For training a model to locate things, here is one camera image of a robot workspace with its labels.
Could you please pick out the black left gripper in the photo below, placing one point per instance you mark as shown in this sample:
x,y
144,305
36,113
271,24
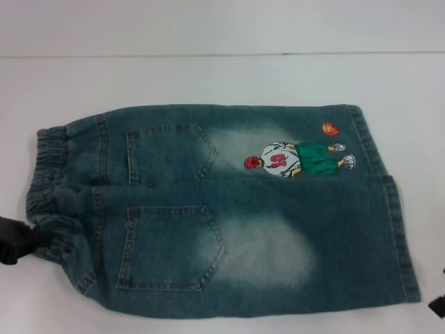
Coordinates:
x,y
12,243

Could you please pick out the blue denim shorts with embroidery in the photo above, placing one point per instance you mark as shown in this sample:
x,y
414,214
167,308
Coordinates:
x,y
243,222

